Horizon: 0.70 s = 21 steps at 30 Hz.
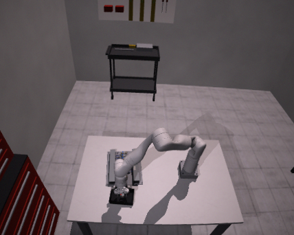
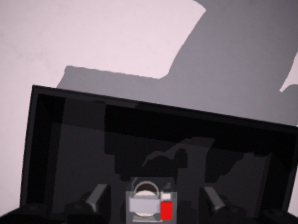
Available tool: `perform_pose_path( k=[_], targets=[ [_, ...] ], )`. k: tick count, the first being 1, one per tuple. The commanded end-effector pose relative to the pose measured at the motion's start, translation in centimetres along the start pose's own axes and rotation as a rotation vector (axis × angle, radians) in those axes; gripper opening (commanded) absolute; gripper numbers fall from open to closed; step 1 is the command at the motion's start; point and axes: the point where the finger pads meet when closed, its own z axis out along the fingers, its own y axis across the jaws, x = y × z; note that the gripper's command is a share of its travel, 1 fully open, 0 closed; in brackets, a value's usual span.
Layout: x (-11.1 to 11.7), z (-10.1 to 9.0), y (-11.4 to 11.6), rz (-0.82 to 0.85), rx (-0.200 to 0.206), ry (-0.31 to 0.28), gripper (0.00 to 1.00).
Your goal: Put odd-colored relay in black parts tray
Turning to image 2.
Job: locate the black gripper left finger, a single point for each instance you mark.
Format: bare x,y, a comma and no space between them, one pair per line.
79,212

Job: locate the black parts tray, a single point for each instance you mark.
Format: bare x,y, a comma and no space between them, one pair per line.
77,140

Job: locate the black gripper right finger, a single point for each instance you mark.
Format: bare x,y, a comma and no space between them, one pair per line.
210,204

